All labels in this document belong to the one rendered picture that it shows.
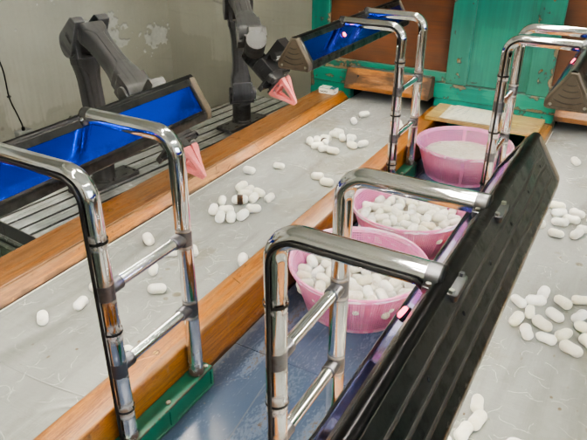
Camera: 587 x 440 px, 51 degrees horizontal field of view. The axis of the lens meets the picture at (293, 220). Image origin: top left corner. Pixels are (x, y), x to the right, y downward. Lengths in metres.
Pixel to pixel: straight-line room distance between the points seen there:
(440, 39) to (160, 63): 2.35
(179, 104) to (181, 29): 3.00
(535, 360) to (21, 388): 0.78
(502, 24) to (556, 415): 1.32
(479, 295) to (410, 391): 0.15
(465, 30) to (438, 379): 1.66
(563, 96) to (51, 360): 0.97
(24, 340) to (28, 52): 2.53
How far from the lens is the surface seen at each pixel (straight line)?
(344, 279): 0.74
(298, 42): 1.36
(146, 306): 1.12
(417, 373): 0.44
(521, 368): 1.03
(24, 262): 1.27
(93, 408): 0.91
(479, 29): 2.03
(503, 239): 0.63
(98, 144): 0.90
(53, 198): 1.73
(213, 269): 1.20
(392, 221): 1.38
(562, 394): 1.01
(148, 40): 3.98
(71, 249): 1.28
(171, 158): 0.80
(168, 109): 1.00
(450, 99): 2.09
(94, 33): 1.57
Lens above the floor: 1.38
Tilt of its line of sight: 28 degrees down
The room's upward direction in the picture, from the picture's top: straight up
